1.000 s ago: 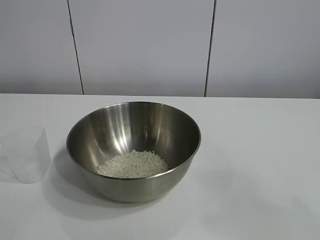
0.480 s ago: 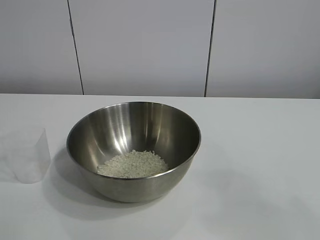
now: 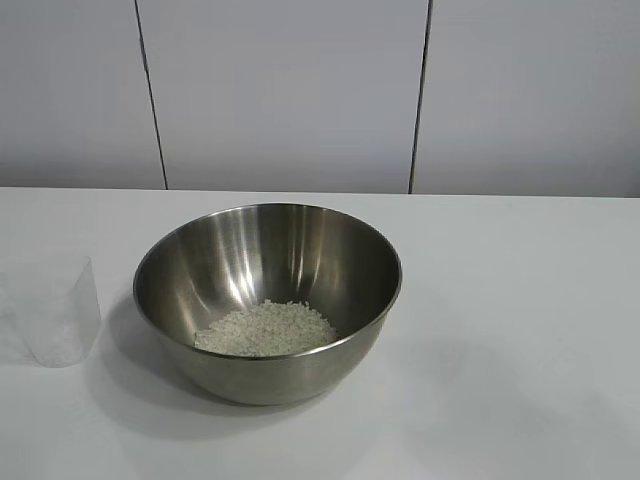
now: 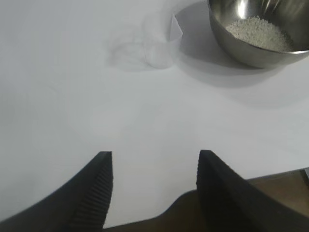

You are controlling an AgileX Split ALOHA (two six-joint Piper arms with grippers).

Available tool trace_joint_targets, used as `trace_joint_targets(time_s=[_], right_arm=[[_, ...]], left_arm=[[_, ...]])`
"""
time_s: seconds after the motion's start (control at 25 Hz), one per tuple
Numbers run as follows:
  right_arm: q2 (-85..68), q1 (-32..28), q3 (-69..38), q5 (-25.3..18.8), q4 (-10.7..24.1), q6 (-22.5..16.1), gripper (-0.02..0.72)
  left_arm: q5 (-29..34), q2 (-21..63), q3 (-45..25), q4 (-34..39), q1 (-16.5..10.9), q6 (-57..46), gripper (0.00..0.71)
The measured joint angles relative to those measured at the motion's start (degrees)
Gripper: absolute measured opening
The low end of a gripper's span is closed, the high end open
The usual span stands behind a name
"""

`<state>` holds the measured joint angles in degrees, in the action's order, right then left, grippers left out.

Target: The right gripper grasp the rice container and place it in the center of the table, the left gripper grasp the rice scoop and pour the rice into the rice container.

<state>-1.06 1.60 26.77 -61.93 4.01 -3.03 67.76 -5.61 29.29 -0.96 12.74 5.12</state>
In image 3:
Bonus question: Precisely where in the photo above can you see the white rice grains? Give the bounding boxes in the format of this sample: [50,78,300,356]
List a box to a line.
[193,298,340,357]

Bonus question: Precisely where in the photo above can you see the stainless steel mixing bowl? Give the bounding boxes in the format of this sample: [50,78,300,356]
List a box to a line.
[132,202,404,405]

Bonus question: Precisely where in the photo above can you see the clear plastic measuring cup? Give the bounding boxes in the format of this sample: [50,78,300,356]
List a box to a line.
[0,255,101,371]

